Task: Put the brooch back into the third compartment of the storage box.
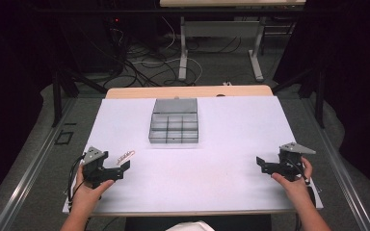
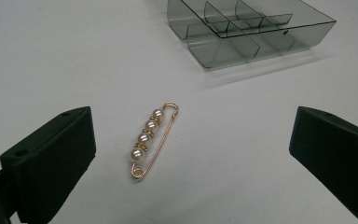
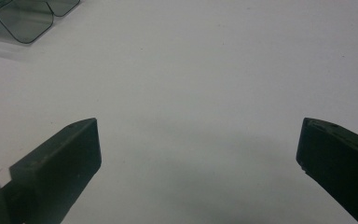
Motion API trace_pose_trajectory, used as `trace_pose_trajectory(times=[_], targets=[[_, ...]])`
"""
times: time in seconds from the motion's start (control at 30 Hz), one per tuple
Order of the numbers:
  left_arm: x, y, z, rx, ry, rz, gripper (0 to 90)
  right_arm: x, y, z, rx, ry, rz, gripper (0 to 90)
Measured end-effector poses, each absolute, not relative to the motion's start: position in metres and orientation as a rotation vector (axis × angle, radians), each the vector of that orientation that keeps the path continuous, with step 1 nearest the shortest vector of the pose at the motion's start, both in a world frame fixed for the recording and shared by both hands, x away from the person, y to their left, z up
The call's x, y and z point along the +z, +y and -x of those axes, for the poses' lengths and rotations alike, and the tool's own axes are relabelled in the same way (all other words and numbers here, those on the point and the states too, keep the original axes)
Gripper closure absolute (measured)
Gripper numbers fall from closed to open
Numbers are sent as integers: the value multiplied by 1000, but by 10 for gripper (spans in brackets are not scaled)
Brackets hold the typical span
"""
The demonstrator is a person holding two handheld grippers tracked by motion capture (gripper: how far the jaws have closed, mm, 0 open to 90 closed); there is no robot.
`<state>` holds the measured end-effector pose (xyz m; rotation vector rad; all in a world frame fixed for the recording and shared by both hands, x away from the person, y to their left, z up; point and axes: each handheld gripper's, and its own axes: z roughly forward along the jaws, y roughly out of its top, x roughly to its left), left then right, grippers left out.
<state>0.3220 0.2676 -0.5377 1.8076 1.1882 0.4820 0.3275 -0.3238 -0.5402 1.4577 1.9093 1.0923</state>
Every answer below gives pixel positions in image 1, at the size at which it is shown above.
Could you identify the person's white clothing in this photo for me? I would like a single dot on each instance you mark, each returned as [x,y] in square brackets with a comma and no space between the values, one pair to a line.
[191,226]

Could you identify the person's left hand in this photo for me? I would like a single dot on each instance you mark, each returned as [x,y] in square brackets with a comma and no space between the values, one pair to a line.
[88,194]

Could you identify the white desk with metal legs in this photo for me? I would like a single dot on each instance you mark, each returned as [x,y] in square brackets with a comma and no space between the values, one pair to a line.
[220,30]

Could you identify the clear plastic compartment box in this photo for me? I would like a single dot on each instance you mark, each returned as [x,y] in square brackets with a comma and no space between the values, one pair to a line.
[174,126]

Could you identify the white floor plug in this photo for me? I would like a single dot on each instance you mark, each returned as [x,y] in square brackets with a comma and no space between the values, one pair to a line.
[227,83]

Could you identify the person's right hand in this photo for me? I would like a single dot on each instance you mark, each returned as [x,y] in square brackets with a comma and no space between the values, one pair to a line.
[295,189]

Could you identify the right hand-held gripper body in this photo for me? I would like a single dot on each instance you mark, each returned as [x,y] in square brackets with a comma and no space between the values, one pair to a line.
[291,160]

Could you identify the white table cover sheet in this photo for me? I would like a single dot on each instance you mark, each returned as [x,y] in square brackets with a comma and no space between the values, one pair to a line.
[199,166]

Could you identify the black metal stand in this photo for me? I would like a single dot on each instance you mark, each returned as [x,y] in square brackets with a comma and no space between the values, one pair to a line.
[318,93]
[61,93]

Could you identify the aluminium floor rail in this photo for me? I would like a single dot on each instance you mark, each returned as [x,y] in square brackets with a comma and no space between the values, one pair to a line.
[337,173]
[29,173]

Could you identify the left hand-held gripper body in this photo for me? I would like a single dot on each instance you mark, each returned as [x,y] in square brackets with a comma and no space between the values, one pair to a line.
[93,163]

